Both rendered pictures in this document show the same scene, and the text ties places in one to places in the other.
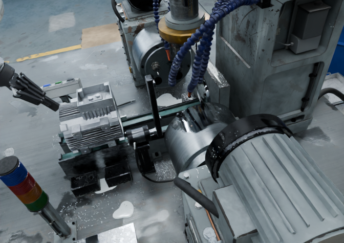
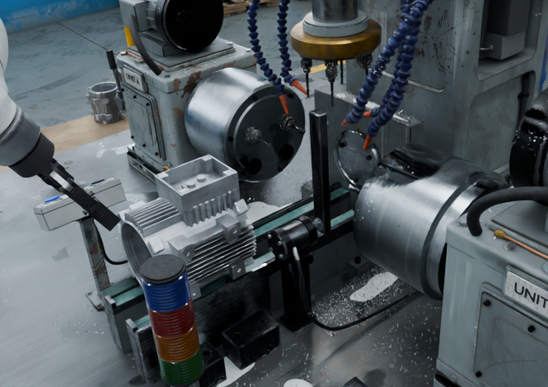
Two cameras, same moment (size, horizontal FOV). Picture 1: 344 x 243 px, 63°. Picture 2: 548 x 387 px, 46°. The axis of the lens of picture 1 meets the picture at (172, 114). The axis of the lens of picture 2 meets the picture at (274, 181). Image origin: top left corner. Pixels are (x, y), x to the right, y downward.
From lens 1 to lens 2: 61 cm
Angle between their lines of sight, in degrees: 23
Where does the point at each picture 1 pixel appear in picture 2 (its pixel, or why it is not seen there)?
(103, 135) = (227, 250)
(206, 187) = (506, 222)
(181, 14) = (340, 10)
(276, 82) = (482, 110)
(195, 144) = (437, 191)
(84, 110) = (190, 204)
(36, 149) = (27, 355)
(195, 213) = (513, 256)
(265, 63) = (470, 73)
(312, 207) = not seen: outside the picture
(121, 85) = not seen: hidden behind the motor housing
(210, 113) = (429, 151)
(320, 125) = not seen: hidden behind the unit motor
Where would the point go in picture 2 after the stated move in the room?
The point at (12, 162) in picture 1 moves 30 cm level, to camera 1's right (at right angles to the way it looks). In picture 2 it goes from (172, 261) to (365, 195)
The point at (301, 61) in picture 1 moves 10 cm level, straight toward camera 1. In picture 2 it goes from (510, 69) to (522, 87)
